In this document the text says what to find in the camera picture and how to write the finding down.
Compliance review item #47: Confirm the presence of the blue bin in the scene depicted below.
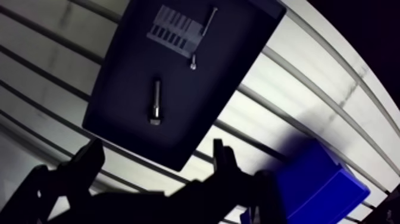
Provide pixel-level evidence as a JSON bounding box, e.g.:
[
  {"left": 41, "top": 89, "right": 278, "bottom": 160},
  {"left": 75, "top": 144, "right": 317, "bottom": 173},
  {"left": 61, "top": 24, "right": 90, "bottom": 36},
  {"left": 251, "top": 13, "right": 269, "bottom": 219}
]
[{"left": 240, "top": 139, "right": 371, "bottom": 224}]

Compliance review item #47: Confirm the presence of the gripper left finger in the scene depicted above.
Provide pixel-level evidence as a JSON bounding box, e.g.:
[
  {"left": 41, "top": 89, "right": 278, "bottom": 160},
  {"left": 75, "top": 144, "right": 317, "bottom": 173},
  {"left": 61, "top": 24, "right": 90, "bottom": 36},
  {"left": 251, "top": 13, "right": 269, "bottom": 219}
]
[{"left": 0, "top": 138, "right": 106, "bottom": 224}]

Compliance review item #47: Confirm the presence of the black tray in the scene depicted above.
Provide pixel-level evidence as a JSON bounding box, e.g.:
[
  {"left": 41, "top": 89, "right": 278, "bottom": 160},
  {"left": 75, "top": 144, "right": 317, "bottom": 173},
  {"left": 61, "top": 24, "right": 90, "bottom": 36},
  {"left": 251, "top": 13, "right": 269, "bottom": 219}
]
[{"left": 82, "top": 0, "right": 288, "bottom": 172}]

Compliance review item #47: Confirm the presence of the steel bolt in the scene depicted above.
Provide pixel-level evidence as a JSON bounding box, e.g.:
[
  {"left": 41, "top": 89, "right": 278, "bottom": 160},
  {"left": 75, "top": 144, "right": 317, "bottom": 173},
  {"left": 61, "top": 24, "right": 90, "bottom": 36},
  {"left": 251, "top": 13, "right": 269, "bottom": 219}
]
[{"left": 149, "top": 79, "right": 163, "bottom": 126}]

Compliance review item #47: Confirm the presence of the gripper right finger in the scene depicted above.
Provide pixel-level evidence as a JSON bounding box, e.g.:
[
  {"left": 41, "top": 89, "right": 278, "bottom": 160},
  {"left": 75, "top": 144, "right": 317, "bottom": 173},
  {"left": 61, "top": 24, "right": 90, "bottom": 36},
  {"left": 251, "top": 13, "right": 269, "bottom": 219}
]
[{"left": 168, "top": 138, "right": 288, "bottom": 224}]

